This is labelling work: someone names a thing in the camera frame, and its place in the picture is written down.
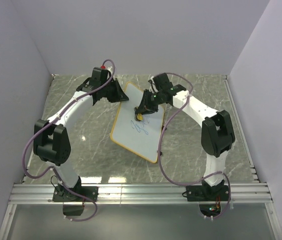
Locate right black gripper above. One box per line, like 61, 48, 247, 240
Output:
135, 90, 163, 117

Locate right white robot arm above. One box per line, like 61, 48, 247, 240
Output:
134, 72, 236, 200

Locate yellow whiteboard eraser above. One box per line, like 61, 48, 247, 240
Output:
135, 113, 143, 122

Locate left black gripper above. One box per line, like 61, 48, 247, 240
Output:
102, 78, 129, 104

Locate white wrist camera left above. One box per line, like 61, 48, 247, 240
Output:
100, 65, 113, 75

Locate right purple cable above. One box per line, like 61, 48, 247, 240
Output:
157, 72, 232, 221

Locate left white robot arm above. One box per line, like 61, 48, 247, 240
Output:
33, 66, 129, 201

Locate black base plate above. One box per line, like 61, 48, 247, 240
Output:
52, 185, 99, 203
181, 185, 231, 202

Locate yellow framed whiteboard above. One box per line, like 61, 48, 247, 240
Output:
110, 82, 165, 163

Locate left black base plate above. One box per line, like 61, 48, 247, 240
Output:
52, 185, 99, 203

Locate purple cable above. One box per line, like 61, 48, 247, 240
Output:
22, 59, 116, 222
157, 72, 232, 221

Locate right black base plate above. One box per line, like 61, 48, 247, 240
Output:
181, 185, 231, 202

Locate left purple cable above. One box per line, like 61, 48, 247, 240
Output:
22, 59, 116, 222

